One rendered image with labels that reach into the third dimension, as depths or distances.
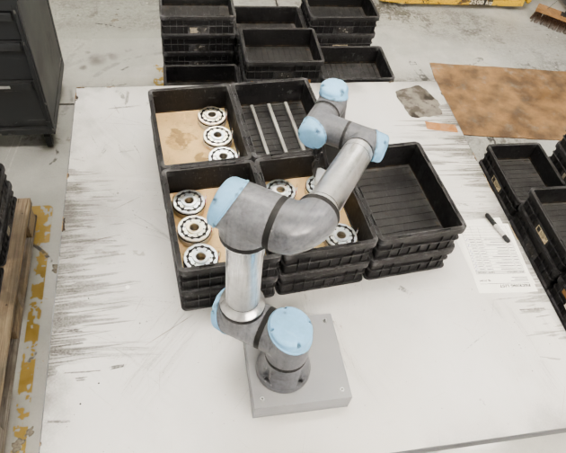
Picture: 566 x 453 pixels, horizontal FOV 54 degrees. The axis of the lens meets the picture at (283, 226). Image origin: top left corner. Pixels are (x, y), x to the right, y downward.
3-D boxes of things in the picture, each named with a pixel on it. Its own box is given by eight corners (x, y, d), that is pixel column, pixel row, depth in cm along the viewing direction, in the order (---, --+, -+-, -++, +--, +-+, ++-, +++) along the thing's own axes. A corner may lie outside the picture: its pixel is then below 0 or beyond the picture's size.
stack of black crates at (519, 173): (552, 229, 284) (575, 199, 266) (499, 233, 279) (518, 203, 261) (520, 173, 308) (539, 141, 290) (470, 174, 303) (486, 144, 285)
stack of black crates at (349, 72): (367, 94, 338) (381, 45, 312) (380, 128, 320) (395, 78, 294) (303, 95, 331) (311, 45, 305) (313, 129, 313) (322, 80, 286)
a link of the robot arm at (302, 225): (324, 242, 103) (395, 122, 137) (271, 219, 105) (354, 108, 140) (313, 283, 110) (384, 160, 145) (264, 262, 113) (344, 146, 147)
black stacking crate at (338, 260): (370, 264, 176) (378, 243, 167) (279, 279, 169) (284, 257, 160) (332, 173, 199) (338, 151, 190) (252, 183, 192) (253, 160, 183)
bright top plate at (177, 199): (207, 210, 177) (207, 209, 176) (176, 217, 174) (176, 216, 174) (200, 188, 183) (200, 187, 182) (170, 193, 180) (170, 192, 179)
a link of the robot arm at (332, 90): (313, 90, 142) (326, 72, 147) (311, 123, 150) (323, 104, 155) (342, 99, 140) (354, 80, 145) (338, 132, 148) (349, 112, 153)
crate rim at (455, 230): (466, 233, 176) (469, 228, 174) (378, 246, 169) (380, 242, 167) (417, 146, 199) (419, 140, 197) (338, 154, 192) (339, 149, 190)
